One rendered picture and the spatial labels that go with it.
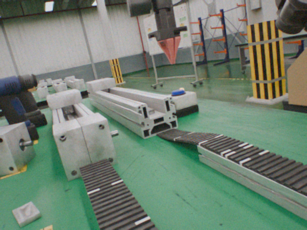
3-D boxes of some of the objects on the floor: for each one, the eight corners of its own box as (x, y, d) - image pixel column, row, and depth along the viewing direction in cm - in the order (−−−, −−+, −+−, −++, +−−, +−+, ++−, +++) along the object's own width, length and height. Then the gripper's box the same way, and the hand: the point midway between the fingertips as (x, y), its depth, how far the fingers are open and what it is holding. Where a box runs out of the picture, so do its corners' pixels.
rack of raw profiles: (192, 66, 1178) (184, 19, 1122) (206, 63, 1210) (200, 17, 1154) (241, 63, 881) (234, 0, 825) (259, 59, 913) (253, -3, 857)
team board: (151, 89, 696) (136, 18, 646) (162, 86, 728) (150, 17, 678) (194, 87, 586) (180, 2, 537) (205, 83, 618) (193, 2, 569)
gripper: (152, 9, 64) (162, 67, 68) (184, 5, 68) (193, 60, 72) (143, 15, 70) (153, 67, 74) (173, 10, 74) (181, 61, 78)
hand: (172, 61), depth 73 cm, fingers closed
